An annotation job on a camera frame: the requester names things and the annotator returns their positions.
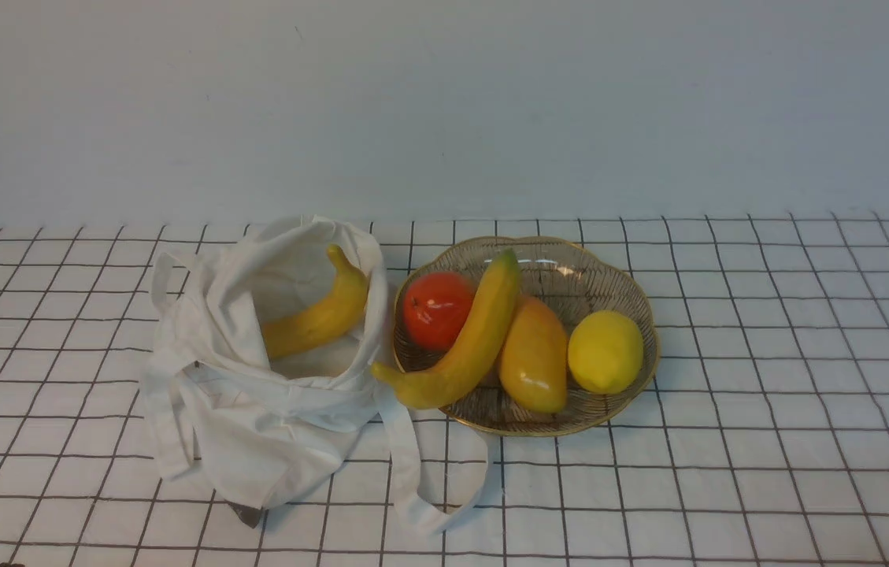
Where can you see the yellow banana from bag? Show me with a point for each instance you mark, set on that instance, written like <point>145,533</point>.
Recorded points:
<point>327,320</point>

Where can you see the white cloth tote bag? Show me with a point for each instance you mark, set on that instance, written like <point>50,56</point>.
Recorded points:
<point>217,412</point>

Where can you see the red orange tomato fruit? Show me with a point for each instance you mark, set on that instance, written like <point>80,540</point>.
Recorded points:
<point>435,308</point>

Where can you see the yellow banana on basket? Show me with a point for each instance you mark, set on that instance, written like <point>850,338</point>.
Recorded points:
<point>475,350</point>

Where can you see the yellow orange mango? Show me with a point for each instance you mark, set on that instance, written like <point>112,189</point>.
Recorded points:
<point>532,366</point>

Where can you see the yellow lemon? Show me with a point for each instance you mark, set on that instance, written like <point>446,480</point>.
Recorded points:
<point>605,352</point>

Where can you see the white grid tablecloth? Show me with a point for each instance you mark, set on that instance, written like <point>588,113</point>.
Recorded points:
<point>764,439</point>

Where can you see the gold wire fruit basket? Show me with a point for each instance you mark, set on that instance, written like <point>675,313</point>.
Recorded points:
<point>574,284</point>

